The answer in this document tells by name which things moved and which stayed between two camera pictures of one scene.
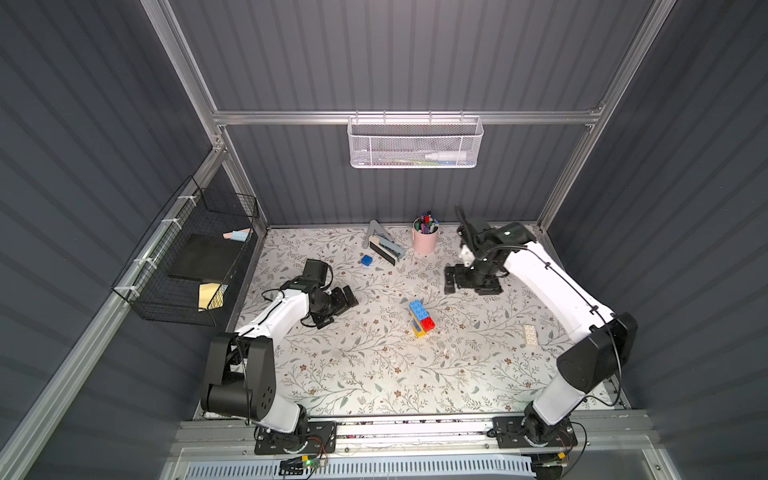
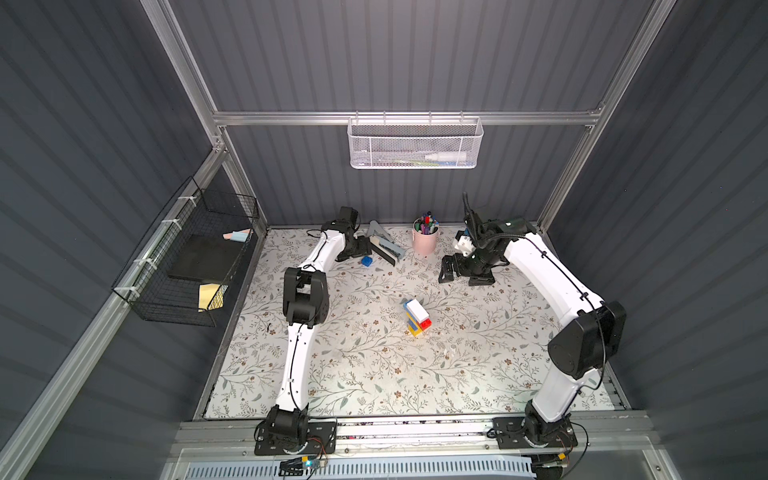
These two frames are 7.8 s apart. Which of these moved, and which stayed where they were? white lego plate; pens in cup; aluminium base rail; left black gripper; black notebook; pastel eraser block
Moved: left black gripper; white lego plate
Stayed: aluminium base rail; pens in cup; pastel eraser block; black notebook
